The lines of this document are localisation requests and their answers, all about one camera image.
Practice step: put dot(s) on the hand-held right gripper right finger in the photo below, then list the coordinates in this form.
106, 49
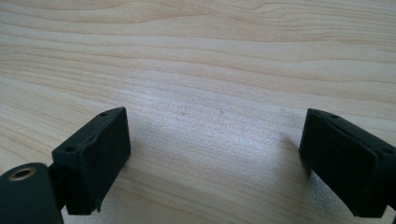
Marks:
345, 165

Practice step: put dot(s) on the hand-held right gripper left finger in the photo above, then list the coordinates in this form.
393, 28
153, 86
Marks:
93, 161

